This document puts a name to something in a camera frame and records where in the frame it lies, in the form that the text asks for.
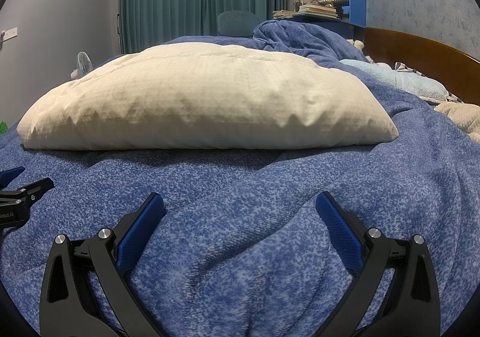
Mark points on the white wall switch plate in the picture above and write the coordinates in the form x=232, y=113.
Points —
x=9, y=32

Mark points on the green shopping bag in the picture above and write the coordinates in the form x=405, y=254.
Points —
x=2, y=128

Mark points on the blue bookshelf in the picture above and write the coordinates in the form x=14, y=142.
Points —
x=356, y=9

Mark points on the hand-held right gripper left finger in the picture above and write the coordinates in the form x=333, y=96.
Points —
x=140, y=232

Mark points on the blue fleece blanket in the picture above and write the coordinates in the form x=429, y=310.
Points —
x=243, y=209

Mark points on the blue-grey chair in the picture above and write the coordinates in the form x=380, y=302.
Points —
x=236, y=22

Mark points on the striped pillow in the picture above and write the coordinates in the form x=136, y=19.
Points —
x=407, y=69

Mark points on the wooden headboard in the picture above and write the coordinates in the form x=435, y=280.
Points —
x=420, y=48

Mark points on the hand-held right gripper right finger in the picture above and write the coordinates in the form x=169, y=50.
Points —
x=339, y=234

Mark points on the cream plush blanket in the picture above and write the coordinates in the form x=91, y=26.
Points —
x=463, y=117

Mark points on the cream padded garment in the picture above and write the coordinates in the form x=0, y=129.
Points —
x=206, y=97

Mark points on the white standing fan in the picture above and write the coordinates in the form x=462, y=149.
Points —
x=83, y=63

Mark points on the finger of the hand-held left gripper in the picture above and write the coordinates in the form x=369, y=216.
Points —
x=35, y=189
x=11, y=174

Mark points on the light blue pillow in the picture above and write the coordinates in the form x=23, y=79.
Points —
x=405, y=82

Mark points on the stack of books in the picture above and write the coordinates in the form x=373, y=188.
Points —
x=311, y=11

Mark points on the white plush toy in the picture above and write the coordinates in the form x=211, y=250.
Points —
x=358, y=44

